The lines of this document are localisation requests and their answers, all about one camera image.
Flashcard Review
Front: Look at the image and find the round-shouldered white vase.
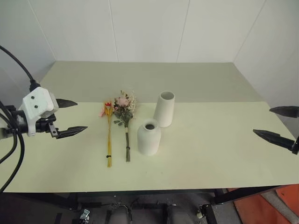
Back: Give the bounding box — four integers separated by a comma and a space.
137, 119, 162, 156

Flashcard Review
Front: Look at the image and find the pink dried flower bouquet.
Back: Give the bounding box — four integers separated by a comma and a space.
113, 90, 139, 163

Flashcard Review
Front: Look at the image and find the black looping arm cable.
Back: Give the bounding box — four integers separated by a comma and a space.
0, 100, 17, 165
0, 132, 26, 194

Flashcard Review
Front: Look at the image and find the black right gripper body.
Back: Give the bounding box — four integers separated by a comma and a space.
291, 134, 299, 155

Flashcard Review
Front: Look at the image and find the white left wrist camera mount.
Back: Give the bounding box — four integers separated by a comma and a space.
18, 86, 58, 137

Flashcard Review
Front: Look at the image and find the black metal table frame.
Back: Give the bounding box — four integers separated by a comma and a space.
55, 185, 292, 224

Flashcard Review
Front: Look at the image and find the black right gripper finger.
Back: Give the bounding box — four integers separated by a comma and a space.
269, 106, 299, 119
252, 129, 296, 150

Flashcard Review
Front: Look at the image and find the yellow-stemmed red flower bundle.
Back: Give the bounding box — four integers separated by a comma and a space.
99, 100, 114, 168

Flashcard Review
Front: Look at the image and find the thick black camera cable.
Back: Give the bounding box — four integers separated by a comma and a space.
0, 45, 40, 93

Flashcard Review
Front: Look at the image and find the tall tapered white vase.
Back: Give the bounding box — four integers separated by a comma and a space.
153, 91, 176, 128

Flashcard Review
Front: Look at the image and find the orange sheet under table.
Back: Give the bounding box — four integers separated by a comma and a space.
233, 183, 299, 224

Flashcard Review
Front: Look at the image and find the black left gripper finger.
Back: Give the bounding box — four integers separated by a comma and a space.
56, 98, 78, 109
56, 126, 89, 140

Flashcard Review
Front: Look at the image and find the silver metal clamp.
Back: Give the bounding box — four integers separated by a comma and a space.
79, 209, 92, 221

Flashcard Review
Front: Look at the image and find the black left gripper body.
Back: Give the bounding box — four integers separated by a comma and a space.
35, 113, 59, 140

